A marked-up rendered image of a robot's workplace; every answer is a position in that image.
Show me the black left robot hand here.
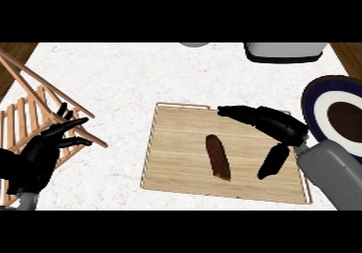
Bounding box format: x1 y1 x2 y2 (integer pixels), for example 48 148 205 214
0 102 95 195

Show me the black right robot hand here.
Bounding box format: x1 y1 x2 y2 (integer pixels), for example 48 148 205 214
216 105 311 181

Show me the blue white brown plate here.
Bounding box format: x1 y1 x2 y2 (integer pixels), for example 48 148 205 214
302 75 362 171

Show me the small grey round object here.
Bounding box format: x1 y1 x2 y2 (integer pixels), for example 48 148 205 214
179 42 210 48

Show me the white appliance with black base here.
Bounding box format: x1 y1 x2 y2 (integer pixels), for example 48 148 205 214
243 42 330 64

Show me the wooden slatted rack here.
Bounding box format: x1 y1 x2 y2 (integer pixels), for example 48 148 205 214
0 44 110 207

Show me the brown sweet potato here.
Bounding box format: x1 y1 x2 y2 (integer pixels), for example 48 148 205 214
205 133 233 182

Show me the wooden tray with metal rim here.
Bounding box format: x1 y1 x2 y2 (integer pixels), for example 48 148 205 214
140 102 314 206

